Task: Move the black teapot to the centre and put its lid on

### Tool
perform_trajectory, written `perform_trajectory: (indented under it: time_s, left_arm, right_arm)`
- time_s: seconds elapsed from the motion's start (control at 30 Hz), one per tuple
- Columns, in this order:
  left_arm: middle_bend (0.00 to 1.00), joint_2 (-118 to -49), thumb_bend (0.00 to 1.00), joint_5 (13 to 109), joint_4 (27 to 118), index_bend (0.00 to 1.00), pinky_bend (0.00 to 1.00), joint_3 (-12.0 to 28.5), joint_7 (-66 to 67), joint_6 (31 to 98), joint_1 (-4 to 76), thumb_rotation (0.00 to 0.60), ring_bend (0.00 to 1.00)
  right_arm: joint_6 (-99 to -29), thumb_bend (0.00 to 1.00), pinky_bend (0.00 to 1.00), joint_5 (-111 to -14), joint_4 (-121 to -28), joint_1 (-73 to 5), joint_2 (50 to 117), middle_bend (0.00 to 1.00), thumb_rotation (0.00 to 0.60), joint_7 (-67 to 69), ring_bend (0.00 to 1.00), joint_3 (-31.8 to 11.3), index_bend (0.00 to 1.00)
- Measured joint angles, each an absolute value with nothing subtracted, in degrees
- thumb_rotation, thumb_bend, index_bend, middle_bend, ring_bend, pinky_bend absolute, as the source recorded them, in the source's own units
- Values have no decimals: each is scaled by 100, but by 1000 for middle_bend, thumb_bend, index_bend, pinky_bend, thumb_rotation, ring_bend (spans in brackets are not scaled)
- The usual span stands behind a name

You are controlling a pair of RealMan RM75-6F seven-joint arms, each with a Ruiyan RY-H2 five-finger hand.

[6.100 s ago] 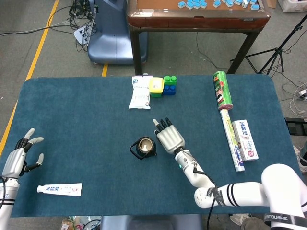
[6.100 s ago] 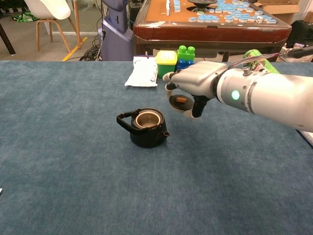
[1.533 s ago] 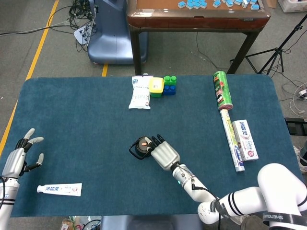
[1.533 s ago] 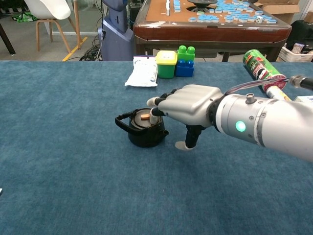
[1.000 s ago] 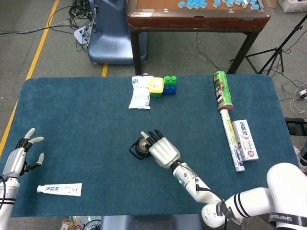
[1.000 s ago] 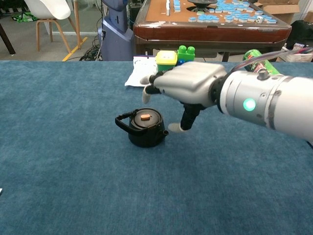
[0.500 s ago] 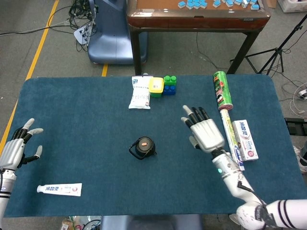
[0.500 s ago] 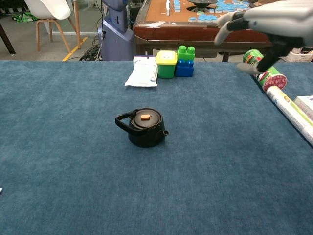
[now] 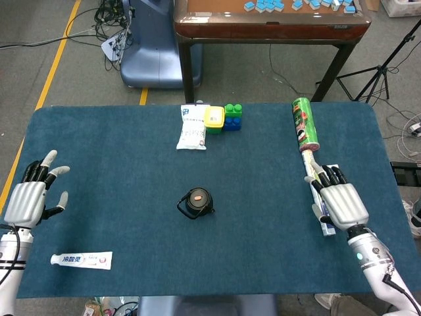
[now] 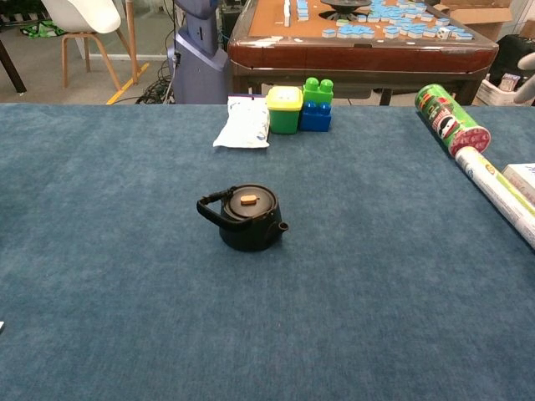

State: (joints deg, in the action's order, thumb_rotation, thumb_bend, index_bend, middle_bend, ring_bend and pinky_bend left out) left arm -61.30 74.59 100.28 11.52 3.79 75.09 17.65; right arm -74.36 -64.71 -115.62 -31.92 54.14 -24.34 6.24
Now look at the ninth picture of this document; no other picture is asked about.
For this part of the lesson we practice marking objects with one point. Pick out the blue white mahjong tile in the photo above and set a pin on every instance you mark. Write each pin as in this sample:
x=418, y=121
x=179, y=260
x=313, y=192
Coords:
x=249, y=5
x=349, y=9

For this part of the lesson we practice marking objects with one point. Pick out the white power strip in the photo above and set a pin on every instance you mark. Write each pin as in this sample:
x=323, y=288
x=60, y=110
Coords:
x=110, y=49

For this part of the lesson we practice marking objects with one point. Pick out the green toy building brick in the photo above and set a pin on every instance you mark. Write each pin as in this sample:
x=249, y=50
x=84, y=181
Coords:
x=233, y=112

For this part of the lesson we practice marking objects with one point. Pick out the white sneaker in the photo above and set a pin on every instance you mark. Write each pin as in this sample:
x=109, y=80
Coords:
x=324, y=299

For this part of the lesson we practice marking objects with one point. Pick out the blue robot torso base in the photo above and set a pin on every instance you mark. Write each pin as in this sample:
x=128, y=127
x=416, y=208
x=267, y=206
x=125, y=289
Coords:
x=207, y=306

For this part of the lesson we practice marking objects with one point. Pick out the khaki trouser leg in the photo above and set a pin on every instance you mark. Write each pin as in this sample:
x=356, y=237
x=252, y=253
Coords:
x=348, y=306

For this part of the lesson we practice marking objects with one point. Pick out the white dotted mahjong tile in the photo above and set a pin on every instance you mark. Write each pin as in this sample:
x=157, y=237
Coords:
x=335, y=5

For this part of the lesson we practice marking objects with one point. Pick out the white plastic snack bag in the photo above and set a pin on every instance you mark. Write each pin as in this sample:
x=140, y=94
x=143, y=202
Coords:
x=190, y=131

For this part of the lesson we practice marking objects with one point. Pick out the green yellow-lidded container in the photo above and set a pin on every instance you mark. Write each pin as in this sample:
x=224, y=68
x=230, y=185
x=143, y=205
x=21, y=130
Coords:
x=214, y=118

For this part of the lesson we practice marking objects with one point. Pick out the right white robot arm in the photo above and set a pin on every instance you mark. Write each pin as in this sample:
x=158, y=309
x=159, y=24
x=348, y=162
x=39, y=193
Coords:
x=371, y=260

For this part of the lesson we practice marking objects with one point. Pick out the black tripod stand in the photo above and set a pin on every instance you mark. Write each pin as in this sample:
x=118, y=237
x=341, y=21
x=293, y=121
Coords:
x=378, y=70

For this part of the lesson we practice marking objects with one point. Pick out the brown mahjong table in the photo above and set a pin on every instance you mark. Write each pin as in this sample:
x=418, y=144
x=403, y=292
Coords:
x=263, y=31

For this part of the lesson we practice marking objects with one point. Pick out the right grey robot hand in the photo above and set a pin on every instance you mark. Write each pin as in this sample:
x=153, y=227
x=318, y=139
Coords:
x=345, y=207

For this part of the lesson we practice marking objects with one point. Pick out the blue toy building brick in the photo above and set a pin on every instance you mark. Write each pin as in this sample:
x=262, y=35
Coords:
x=233, y=125

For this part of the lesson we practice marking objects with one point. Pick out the colourful snack packet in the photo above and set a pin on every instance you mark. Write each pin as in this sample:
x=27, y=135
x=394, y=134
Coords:
x=92, y=307

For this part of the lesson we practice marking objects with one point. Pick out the white toothpaste tube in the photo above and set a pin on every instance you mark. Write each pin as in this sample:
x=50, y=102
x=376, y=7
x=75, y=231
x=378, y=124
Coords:
x=82, y=260

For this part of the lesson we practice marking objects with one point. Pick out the blue felt table mat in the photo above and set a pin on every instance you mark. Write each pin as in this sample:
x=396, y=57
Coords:
x=210, y=247

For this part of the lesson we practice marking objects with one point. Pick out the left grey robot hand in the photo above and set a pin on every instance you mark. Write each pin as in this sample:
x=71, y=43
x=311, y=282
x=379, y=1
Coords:
x=24, y=204

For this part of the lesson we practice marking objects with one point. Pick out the black cast iron teapot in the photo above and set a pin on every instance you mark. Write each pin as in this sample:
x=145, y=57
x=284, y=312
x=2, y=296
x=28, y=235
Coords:
x=204, y=212

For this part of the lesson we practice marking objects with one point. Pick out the green chips can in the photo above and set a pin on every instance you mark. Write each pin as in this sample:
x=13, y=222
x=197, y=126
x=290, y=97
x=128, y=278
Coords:
x=302, y=121

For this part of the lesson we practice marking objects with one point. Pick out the blue mobile robot base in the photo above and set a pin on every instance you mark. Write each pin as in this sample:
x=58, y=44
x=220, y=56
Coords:
x=154, y=59

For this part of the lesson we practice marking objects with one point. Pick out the white rolled paper tube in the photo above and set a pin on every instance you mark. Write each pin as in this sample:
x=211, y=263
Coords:
x=309, y=161

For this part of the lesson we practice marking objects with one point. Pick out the black lid with orange knob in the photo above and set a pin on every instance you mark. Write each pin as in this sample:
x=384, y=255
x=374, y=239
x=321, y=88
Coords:
x=195, y=203

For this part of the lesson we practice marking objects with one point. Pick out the white storage basket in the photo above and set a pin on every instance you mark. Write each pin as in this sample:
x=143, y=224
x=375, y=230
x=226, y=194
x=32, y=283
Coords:
x=404, y=8

